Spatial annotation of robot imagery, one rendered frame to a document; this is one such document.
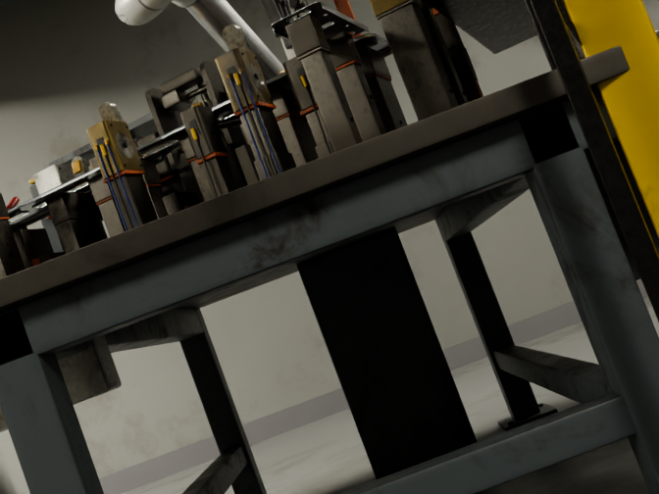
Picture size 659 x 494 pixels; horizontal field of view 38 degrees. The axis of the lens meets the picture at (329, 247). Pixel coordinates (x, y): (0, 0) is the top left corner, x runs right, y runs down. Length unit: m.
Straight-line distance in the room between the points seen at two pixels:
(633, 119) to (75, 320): 0.86
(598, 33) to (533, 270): 3.95
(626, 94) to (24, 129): 4.58
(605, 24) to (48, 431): 1.00
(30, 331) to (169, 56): 4.18
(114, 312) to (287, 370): 3.88
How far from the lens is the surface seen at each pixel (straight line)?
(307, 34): 1.68
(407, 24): 1.88
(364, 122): 1.82
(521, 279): 5.31
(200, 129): 1.98
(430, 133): 1.36
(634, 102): 1.43
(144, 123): 2.61
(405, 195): 1.39
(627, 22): 1.44
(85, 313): 1.44
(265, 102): 1.91
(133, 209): 2.05
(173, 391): 5.36
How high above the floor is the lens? 0.47
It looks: 4 degrees up
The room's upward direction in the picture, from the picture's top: 21 degrees counter-clockwise
